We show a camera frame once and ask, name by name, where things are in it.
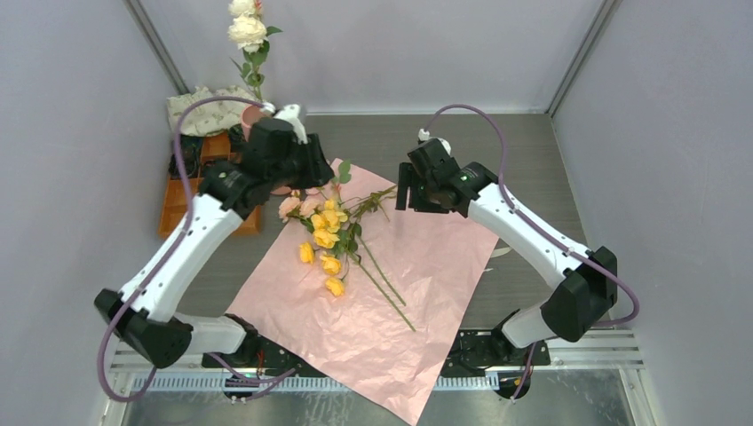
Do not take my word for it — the orange compartment tray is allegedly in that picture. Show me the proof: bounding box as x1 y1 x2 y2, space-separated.
157 125 243 239

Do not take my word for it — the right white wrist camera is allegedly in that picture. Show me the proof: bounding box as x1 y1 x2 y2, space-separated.
417 129 453 157

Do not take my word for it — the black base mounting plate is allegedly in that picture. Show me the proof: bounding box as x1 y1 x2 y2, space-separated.
219 327 551 378

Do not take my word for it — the white rose stem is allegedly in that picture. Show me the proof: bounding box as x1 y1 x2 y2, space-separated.
227 0 283 101

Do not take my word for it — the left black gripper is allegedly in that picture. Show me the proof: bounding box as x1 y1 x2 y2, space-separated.
267 133 334 192

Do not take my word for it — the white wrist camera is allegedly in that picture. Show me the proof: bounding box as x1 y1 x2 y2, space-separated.
417 129 453 157
260 102 308 145

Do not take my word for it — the cream patterned cloth bag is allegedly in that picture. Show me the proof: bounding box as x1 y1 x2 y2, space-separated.
166 85 258 137

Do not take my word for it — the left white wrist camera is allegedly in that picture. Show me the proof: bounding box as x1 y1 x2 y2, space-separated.
260 102 308 145

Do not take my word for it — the black cable bundle in tray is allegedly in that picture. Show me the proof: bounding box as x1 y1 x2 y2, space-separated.
169 136 202 180

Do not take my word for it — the cream printed ribbon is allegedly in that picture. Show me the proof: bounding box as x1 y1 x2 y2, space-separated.
484 247 512 272

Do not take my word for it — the small green-lit circuit board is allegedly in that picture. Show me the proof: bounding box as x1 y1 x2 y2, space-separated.
224 375 261 388

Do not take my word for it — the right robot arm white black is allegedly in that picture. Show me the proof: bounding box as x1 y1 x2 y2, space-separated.
396 138 618 365

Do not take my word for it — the purple and pink wrapping paper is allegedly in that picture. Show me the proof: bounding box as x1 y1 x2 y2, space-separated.
225 157 501 426

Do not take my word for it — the peach rose stem lower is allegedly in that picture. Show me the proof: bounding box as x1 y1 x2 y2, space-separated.
277 187 417 334

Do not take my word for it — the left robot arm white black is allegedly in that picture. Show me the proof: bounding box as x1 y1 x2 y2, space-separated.
94 118 334 368

